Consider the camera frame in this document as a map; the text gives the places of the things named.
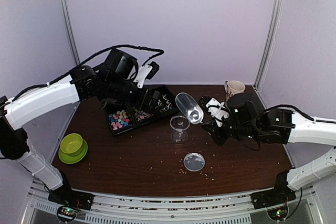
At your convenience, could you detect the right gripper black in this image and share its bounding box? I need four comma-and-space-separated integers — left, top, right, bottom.
202, 116, 259, 147

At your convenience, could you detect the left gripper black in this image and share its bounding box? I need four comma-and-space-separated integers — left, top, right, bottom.
103, 76, 167, 113

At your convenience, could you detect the metal scoop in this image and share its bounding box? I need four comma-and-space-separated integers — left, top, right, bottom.
175, 92, 204, 124

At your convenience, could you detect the clear plastic jar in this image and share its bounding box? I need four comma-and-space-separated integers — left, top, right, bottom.
170, 114, 190, 143

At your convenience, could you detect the black three-compartment candy tray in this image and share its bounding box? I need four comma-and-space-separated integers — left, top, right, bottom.
103, 86, 178, 136

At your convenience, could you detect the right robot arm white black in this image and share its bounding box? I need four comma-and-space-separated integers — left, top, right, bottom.
198, 93, 335, 204

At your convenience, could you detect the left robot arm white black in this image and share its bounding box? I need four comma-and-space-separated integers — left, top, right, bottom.
1, 45, 164, 205

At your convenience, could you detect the ceramic mug coral pattern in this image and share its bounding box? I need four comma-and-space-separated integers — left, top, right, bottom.
224, 80, 246, 102

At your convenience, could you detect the round metal jar lid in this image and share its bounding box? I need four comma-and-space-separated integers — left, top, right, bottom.
183, 153, 205, 172

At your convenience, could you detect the green bowl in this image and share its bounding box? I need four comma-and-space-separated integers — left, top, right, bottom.
60, 133, 83, 156

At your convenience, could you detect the green plate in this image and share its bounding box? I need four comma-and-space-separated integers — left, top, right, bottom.
58, 140, 88, 165

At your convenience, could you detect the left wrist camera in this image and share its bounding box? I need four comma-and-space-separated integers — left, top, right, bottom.
134, 61, 160, 89

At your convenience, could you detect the left aluminium frame post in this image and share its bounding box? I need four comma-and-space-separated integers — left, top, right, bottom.
60, 0, 80, 65

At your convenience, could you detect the aluminium frame post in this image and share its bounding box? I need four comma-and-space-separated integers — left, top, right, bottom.
254, 0, 284, 92
60, 0, 80, 65

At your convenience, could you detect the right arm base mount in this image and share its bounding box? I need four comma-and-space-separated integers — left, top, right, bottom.
251, 182, 296, 210

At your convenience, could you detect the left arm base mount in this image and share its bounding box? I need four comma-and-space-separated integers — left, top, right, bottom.
44, 183, 94, 210

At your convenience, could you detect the right aluminium frame post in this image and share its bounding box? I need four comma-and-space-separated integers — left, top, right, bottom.
254, 0, 284, 92

